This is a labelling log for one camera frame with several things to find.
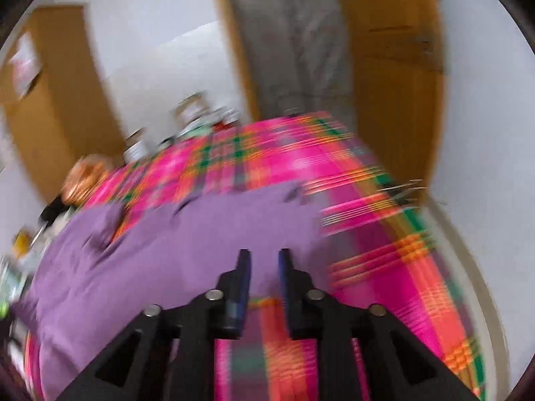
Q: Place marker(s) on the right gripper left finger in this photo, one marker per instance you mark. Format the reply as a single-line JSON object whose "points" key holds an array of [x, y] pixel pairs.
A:
{"points": [[169, 354]]}

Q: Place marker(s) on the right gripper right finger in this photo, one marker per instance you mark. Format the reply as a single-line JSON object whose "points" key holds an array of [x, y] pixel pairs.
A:
{"points": [[362, 353]]}

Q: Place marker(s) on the purple fleece garment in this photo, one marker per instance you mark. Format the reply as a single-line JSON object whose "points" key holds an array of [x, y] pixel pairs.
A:
{"points": [[92, 280]]}

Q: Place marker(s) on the pink plaid bed sheet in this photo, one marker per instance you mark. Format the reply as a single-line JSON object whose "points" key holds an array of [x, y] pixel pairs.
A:
{"points": [[379, 250]]}

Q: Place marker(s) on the bag of oranges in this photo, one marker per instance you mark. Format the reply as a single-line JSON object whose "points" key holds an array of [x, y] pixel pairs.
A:
{"points": [[86, 174]]}

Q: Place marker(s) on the cardboard box with label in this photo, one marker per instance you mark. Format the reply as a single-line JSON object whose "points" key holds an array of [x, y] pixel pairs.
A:
{"points": [[190, 108]]}

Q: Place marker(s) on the wooden wardrobe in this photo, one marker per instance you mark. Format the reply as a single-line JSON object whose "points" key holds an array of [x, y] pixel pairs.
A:
{"points": [[66, 114]]}

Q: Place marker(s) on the white plastic bag on wardrobe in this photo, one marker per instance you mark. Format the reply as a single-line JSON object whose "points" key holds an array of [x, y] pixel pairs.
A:
{"points": [[26, 65]]}

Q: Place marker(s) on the wooden door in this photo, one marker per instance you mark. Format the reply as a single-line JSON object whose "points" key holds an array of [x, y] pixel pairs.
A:
{"points": [[398, 72]]}

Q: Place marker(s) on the grey zippered fabric wardrobe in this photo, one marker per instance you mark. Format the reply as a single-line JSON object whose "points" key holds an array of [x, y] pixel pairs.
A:
{"points": [[298, 55]]}

